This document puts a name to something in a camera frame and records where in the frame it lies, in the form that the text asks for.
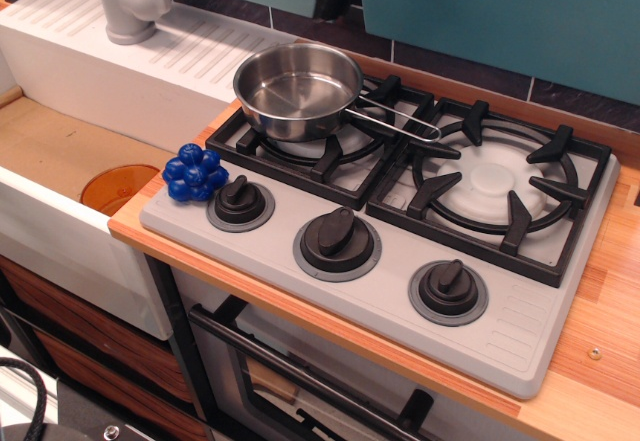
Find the black right stove knob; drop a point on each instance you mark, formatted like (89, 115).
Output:
(448, 293)

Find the blue toy blueberry cluster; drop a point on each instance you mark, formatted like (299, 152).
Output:
(194, 174)

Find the wooden drawer fronts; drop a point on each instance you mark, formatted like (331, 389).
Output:
(131, 371)

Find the black middle stove knob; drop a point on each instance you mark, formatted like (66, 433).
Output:
(337, 247)

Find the black burner grate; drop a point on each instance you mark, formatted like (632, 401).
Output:
(518, 196)
(343, 168)

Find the white sink unit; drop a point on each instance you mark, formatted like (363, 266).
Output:
(73, 105)

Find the teal cabinet right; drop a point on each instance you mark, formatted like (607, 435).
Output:
(591, 45)

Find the black left stove knob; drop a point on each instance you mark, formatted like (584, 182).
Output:
(240, 206)

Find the stainless steel pan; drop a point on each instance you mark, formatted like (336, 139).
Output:
(303, 92)

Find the grey toy stove top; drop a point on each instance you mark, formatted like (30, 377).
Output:
(509, 347)

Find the black stove knob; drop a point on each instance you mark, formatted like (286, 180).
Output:
(448, 293)
(337, 247)
(240, 206)

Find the grey toy faucet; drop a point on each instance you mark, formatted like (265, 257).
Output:
(131, 22)

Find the black left burner grate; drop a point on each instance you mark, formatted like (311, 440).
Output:
(343, 168)

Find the black right burner grate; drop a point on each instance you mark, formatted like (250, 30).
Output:
(518, 196)

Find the oven door with handle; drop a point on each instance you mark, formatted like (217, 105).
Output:
(289, 384)

